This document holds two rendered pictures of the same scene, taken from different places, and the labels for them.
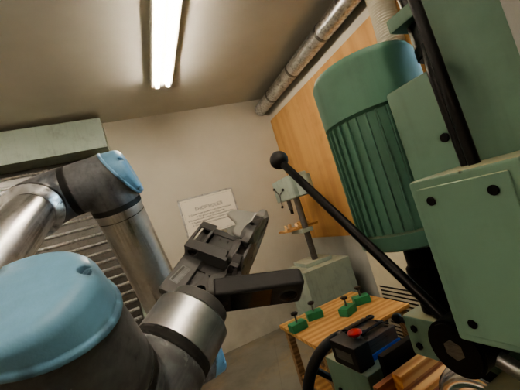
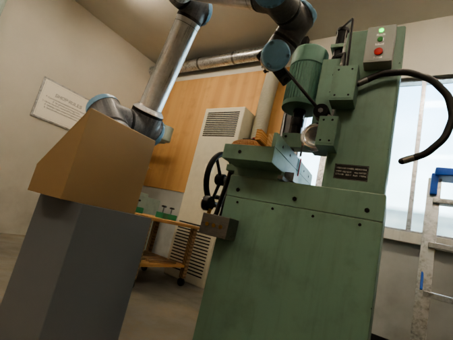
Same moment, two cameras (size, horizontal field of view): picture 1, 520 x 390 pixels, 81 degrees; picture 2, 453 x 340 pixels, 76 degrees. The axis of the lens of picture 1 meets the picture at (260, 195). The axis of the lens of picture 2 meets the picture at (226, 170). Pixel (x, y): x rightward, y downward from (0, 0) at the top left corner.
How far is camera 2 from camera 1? 1.10 m
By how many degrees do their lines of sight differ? 34
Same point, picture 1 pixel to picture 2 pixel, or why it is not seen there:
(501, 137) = not seen: hidden behind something
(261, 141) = (138, 92)
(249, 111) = (145, 66)
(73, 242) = not seen: outside the picture
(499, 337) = (338, 96)
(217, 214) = (70, 113)
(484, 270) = (342, 83)
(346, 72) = (315, 47)
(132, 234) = (190, 37)
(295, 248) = not seen: hidden behind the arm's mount
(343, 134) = (303, 63)
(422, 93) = (334, 63)
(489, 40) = (356, 54)
